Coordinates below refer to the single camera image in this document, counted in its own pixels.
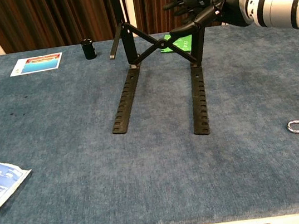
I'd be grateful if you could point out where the red blue photo card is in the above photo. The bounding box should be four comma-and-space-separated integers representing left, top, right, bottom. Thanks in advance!
7, 52, 65, 77

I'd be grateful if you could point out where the blue felt table cover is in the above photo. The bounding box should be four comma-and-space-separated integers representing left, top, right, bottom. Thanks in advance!
0, 10, 299, 224

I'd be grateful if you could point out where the small black cylinder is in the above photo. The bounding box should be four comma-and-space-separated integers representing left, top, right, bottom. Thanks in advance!
80, 36, 98, 61

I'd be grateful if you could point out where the black folding stand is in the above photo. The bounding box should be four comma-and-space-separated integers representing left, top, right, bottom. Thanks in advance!
92, 0, 234, 149

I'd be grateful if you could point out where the green sachet packet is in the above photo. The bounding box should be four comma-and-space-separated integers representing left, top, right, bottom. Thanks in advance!
158, 30, 195, 55

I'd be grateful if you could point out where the dark pleated curtain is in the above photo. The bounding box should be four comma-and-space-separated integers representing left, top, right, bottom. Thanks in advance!
132, 0, 240, 38
0, 0, 131, 56

